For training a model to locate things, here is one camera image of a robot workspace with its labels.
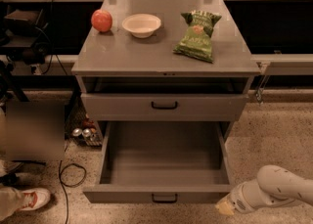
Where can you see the grey drawer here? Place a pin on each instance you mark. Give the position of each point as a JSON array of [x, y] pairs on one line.
[[162, 162], [164, 107]]

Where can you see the lower white red sneaker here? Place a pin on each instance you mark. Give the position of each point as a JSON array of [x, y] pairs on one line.
[[34, 199]]

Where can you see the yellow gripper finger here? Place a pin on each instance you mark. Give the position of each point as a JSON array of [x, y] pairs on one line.
[[225, 208]]

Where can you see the silver can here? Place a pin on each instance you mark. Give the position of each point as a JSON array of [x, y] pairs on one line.
[[86, 133], [77, 132]]

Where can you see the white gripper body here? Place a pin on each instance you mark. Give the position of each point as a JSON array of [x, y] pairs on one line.
[[241, 196]]

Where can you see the khaki trouser leg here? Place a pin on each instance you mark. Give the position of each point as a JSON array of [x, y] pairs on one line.
[[11, 200]]

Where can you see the grey drawer cabinet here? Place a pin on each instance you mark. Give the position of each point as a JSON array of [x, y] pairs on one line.
[[119, 63]]

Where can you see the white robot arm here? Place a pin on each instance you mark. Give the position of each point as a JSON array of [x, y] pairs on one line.
[[272, 187]]

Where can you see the red apple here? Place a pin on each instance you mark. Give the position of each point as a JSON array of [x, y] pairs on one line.
[[101, 20]]

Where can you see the white paper bowl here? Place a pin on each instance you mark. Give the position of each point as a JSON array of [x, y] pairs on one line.
[[141, 25]]

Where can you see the grey bottom drawer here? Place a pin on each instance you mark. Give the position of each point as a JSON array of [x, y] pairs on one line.
[[162, 162]]

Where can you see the grey middle drawer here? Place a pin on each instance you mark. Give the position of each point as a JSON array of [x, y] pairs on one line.
[[164, 107]]

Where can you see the black equipment on left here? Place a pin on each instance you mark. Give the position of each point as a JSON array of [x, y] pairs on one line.
[[24, 35]]

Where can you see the black wire basket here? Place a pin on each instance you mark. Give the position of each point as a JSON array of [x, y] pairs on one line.
[[77, 117]]

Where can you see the green chip bag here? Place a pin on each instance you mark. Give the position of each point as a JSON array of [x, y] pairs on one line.
[[196, 43]]

